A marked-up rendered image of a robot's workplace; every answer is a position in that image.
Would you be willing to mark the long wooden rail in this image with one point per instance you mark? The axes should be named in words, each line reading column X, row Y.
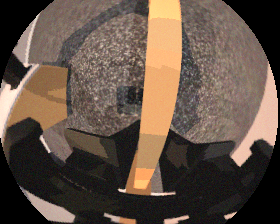
column 162, row 73

